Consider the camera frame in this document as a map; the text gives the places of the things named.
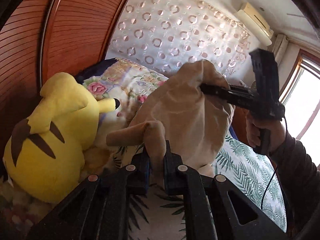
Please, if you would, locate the peach t-shirt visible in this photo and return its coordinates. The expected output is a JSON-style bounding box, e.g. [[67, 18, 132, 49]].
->
[[106, 60, 234, 178]]

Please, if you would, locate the dark sleeved right forearm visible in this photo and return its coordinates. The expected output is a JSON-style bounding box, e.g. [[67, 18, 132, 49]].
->
[[271, 134, 319, 232]]

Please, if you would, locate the person's right hand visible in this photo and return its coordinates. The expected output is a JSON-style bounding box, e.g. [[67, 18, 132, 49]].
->
[[246, 112, 286, 155]]

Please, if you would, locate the green leaf print blanket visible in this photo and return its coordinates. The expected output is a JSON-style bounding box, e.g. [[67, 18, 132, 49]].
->
[[128, 132, 287, 239]]

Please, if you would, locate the white air conditioner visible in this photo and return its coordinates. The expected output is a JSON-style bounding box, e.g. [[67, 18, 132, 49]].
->
[[235, 3, 274, 46]]

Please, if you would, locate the floral quilt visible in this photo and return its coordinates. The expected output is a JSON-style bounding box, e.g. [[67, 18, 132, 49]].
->
[[82, 57, 171, 120]]

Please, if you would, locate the circle pattern sheer curtain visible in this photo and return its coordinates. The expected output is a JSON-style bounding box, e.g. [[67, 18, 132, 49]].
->
[[106, 0, 251, 77]]

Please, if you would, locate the navy blue bed sheet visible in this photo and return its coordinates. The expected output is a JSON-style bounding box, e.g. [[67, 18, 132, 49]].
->
[[75, 58, 118, 84]]

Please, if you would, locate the brown louvered wardrobe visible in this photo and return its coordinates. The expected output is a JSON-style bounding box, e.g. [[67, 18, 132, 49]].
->
[[1, 0, 127, 144]]

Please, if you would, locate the window frame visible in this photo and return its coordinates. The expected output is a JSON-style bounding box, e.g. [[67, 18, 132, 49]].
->
[[280, 49, 319, 140]]

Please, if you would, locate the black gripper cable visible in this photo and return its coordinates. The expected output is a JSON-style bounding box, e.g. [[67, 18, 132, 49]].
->
[[260, 114, 288, 212]]

